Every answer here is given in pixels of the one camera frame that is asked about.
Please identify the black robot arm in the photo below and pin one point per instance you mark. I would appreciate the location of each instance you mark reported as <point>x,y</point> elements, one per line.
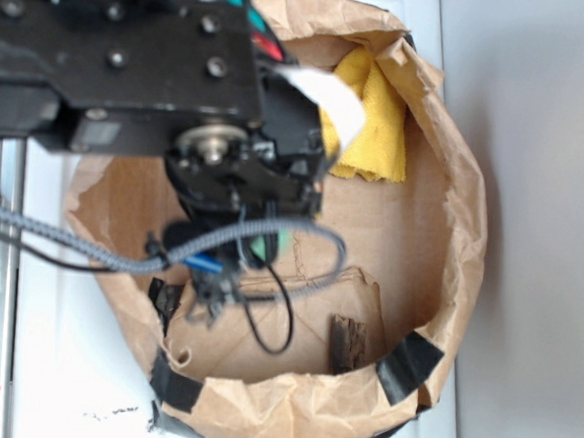
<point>205,86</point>

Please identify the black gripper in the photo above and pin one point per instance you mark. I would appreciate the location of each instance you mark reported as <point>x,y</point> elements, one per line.
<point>227,176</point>

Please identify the green foam ball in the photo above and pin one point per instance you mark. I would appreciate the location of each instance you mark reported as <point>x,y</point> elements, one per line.
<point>267,248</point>

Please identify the white paper label tag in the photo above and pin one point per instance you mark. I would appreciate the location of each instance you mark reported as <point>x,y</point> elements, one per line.
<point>342,106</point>

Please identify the brown paper bag bin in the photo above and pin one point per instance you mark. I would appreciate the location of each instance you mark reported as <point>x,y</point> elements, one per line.
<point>414,269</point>

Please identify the dark wood chip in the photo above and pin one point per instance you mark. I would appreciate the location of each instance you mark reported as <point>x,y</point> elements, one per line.
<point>347,346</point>

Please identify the yellow microfibre cloth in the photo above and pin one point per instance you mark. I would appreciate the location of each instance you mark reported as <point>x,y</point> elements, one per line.
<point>378,152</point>

